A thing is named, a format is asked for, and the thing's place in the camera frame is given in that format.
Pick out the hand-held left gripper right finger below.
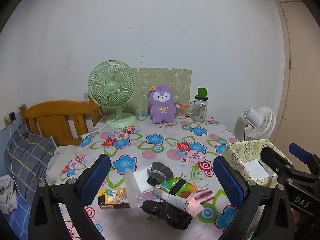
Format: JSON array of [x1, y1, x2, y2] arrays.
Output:
[[212, 156, 293, 240]]

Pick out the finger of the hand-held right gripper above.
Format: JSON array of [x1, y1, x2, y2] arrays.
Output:
[[289, 142, 320, 177], [260, 146, 293, 180]]

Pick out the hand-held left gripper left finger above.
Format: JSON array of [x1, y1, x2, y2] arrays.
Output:
[[28, 154, 112, 240]]

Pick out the yellow cartoon carton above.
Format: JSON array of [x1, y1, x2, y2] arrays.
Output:
[[97, 188, 130, 210]]

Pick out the yellow patterned storage box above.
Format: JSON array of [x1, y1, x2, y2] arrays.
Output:
[[222, 138, 288, 188]]

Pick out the clear plastic bag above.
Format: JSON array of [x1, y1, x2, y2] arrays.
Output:
[[124, 169, 143, 208]]

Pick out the pink packet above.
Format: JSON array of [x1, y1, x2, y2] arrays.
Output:
[[185, 196, 204, 218]]

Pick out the green tissue pack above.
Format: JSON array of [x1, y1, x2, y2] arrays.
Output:
[[160, 176, 198, 198]]

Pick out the white grey packet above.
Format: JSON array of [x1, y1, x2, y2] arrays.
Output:
[[153, 187, 188, 211]]

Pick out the grey drawstring pouch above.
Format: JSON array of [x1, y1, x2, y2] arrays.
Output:
[[146, 162, 173, 187]]

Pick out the black cloth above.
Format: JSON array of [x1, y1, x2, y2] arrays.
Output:
[[140, 199, 193, 230]]

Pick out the white standing fan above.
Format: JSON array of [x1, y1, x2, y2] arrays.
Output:
[[241, 106, 277, 142]]

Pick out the beige door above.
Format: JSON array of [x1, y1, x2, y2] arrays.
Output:
[[274, 0, 320, 160]]

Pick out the wooden bed headboard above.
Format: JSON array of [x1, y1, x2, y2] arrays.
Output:
[[19, 100, 103, 147]]

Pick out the grey plaid pillow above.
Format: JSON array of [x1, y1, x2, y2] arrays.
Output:
[[4, 124, 57, 203]]

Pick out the glass mug jar green lid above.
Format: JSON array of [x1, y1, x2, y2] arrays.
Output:
[[189, 87, 209, 123]]

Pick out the blue checked bedsheet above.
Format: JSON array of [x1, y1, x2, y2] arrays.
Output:
[[0, 192, 35, 240]]

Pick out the cotton swab jar orange lid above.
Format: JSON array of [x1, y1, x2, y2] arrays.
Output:
[[175, 102, 189, 118]]

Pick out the white grey crumpled cloth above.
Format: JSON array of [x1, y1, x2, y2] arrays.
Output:
[[0, 175, 18, 214]]

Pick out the green desk fan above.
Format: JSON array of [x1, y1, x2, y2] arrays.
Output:
[[87, 60, 138, 128]]

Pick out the purple plush toy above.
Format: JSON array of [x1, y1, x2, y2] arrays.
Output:
[[148, 84, 178, 124]]

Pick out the green patterned board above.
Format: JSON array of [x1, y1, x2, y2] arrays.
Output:
[[132, 67, 192, 117]]

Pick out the white fan power cable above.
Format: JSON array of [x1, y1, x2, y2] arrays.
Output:
[[80, 114, 120, 139]]

